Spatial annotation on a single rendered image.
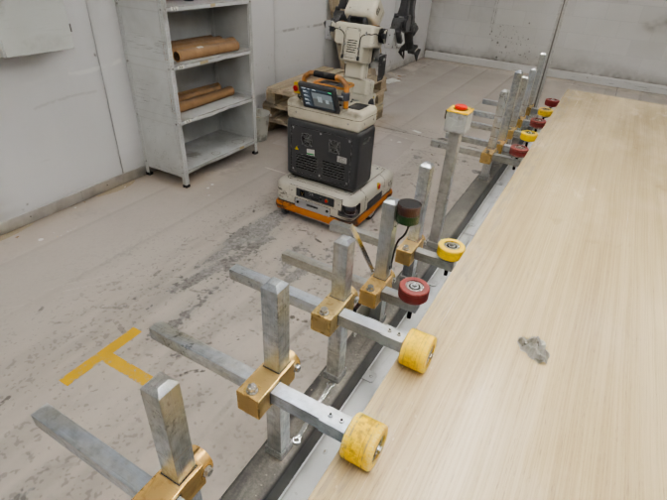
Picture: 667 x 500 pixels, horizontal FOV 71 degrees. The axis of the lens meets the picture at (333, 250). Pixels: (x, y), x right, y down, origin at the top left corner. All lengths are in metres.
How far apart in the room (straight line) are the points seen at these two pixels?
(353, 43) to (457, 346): 2.42
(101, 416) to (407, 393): 1.50
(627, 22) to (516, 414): 7.98
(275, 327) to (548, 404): 0.57
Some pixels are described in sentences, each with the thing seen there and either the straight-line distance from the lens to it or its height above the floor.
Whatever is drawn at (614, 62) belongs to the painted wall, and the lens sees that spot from 8.78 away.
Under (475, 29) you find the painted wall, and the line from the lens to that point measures 9.01.
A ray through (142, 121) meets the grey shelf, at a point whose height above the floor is 0.45.
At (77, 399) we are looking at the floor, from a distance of 2.31.
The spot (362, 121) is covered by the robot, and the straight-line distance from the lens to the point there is 2.90.
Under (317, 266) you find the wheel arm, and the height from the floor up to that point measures 0.86.
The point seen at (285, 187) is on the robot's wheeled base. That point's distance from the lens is 3.24.
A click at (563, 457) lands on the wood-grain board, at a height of 0.90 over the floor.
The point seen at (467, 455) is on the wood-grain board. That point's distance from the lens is 0.93.
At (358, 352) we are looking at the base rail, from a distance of 1.32.
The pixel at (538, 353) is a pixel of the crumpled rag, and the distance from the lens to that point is 1.14.
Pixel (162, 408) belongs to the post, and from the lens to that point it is 0.66.
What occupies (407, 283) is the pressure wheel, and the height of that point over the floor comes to 0.91.
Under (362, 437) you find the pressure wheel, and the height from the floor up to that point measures 0.98.
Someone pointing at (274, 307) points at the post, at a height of 1.13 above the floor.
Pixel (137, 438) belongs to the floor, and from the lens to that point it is 2.09.
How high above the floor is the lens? 1.64
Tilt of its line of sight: 33 degrees down
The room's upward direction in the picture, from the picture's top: 3 degrees clockwise
